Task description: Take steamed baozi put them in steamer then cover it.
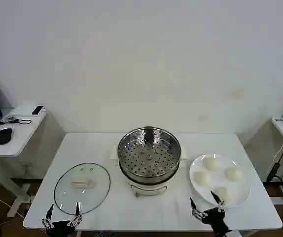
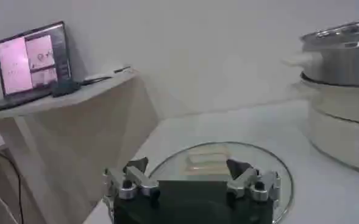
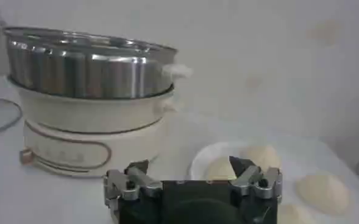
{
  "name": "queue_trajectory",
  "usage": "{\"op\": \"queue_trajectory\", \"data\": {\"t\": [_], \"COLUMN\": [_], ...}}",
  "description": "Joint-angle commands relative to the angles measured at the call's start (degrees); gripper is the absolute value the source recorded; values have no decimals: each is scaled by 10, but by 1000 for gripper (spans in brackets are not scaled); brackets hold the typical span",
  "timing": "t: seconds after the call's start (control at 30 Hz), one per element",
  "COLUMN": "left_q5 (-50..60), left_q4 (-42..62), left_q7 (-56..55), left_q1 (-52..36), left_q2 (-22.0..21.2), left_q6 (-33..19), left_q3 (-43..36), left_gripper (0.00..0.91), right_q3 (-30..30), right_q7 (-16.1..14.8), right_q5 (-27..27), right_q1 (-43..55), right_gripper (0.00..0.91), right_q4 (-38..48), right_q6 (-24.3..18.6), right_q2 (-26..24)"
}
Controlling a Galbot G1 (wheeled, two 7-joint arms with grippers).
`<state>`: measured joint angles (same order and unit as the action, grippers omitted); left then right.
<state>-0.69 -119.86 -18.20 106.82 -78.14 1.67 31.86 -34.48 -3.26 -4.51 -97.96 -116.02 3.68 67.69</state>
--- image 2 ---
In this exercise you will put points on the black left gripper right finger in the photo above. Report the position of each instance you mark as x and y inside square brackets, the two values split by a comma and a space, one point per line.
[246, 181]

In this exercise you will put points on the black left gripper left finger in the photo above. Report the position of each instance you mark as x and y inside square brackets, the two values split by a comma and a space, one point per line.
[136, 182]

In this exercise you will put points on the round glass lid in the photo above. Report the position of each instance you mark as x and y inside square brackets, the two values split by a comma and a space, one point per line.
[258, 158]

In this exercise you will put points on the white side desk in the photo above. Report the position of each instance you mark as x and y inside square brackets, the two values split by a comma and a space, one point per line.
[75, 137]

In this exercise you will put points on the white cooker base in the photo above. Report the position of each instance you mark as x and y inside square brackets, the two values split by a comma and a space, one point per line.
[340, 128]

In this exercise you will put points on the black computer mouse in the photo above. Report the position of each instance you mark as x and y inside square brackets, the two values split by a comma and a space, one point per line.
[65, 88]

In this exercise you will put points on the steel steamer pot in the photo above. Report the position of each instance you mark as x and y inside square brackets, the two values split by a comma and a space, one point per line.
[340, 61]

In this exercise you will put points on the open black laptop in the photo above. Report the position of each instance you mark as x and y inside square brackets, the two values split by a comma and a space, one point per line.
[30, 61]

